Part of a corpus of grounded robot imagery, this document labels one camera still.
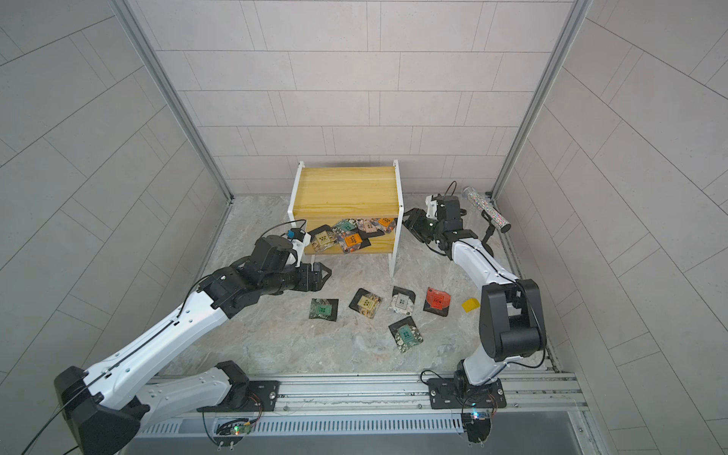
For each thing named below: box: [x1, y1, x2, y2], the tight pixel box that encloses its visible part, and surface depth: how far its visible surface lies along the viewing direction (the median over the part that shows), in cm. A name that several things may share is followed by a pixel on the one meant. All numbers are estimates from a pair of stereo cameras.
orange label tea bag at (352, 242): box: [341, 232, 364, 255], surface depth 85 cm
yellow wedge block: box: [460, 297, 481, 313], surface depth 88 cm
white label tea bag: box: [387, 285, 417, 316], surface depth 89 cm
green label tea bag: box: [309, 297, 340, 322], surface depth 88 cm
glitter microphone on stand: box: [461, 185, 511, 257], surface depth 88 cm
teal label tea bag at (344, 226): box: [331, 218, 358, 236], surface depth 89 cm
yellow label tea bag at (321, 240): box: [310, 230, 338, 254], surface depth 86 cm
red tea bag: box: [422, 286, 452, 317], surface depth 89 cm
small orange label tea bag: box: [378, 217, 398, 234], surface depth 90 cm
